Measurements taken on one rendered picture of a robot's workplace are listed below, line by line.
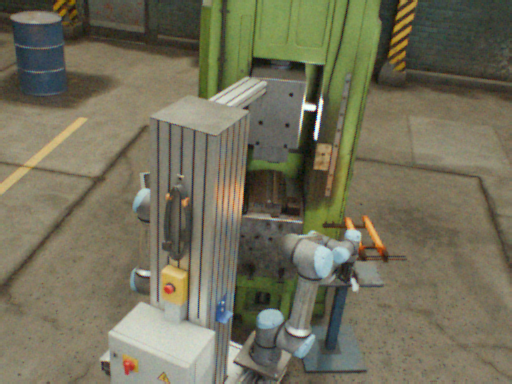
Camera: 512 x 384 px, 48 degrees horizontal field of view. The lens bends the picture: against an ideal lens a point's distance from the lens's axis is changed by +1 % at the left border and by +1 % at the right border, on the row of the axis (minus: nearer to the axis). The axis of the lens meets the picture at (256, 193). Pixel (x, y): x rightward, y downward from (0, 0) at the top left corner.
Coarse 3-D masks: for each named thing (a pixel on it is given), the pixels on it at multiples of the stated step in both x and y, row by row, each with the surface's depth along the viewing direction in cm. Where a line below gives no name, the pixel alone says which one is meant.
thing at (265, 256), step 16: (288, 192) 376; (256, 224) 349; (272, 224) 349; (288, 224) 348; (240, 240) 356; (256, 240) 355; (272, 240) 355; (240, 256) 362; (256, 256) 361; (272, 256) 361; (240, 272) 368; (256, 272) 368; (272, 272) 367; (288, 272) 366
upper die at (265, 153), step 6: (258, 144) 330; (258, 150) 331; (264, 150) 331; (270, 150) 330; (276, 150) 330; (282, 150) 330; (288, 150) 330; (258, 156) 333; (264, 156) 333; (270, 156) 332; (276, 156) 332; (282, 156) 332; (282, 162) 334
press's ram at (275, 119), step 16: (256, 64) 328; (304, 64) 336; (272, 80) 310; (288, 80) 310; (304, 80) 311; (272, 96) 314; (288, 96) 314; (304, 96) 313; (256, 112) 319; (272, 112) 319; (288, 112) 318; (256, 128) 324; (272, 128) 324; (288, 128) 323; (272, 144) 328; (288, 144) 328
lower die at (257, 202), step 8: (256, 176) 378; (264, 176) 376; (280, 176) 378; (256, 184) 368; (264, 184) 367; (256, 192) 359; (264, 192) 358; (280, 192) 360; (256, 200) 349; (264, 200) 350; (272, 200) 349; (280, 200) 351; (248, 208) 351; (256, 208) 351; (264, 208) 350; (272, 208) 350; (280, 208) 349
